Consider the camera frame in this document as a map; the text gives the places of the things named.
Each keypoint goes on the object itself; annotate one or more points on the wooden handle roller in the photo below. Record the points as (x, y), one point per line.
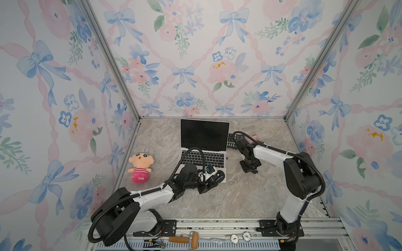
(192, 240)

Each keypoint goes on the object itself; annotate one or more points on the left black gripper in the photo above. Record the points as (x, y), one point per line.
(204, 187)

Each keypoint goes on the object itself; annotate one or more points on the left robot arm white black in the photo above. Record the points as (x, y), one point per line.
(134, 211)

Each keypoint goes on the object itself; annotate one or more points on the plush doll pink striped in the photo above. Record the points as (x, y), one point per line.
(141, 169)

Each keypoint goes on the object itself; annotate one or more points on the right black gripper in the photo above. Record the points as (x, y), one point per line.
(247, 169)

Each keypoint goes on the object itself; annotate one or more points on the silver laptop black screen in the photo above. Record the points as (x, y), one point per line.
(211, 137)

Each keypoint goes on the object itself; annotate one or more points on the pink small toy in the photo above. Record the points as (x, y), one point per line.
(254, 137)

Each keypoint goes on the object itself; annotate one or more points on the aluminium front rail frame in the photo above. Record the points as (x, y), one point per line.
(320, 234)

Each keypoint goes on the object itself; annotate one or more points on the black calculator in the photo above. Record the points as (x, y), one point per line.
(233, 139)

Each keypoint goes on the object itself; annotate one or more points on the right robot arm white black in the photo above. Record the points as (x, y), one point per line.
(303, 181)

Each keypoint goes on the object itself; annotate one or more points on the white round knob right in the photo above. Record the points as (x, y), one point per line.
(246, 236)

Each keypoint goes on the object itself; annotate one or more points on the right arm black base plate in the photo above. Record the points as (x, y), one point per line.
(274, 228)

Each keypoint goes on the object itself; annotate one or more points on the white round knob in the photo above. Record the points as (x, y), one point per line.
(234, 238)
(246, 236)

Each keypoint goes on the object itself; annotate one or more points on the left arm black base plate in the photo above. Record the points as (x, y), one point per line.
(165, 228)

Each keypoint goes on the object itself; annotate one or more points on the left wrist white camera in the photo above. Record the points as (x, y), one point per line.
(209, 171)

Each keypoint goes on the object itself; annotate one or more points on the white round knob left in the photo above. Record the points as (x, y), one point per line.
(234, 238)

